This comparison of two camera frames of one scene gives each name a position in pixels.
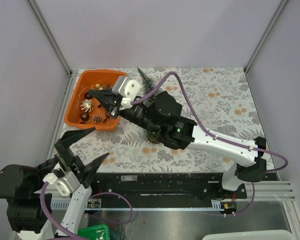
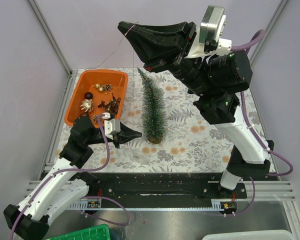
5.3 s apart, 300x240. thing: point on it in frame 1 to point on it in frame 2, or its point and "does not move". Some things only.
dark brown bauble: [87, 96] does not move
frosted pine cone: [96, 118] does not move
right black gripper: [108, 100] to [156, 55]
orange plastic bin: [83, 111] does not move
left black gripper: [66, 140] to [126, 134]
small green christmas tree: [147, 86] does not move
